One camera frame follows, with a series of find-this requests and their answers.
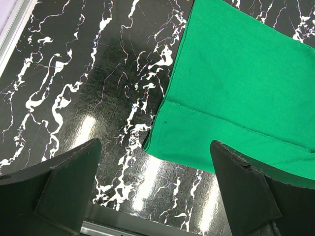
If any black marble pattern mat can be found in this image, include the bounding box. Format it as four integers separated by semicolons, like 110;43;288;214
0;0;315;236

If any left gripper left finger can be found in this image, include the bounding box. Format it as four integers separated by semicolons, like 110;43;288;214
0;139;102;236

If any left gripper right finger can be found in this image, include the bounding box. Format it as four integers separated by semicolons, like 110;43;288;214
210;140;315;236

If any aluminium frame rail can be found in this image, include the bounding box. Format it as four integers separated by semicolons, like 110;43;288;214
0;0;37;70

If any green t shirt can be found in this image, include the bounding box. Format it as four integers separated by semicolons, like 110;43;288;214
143;0;315;179

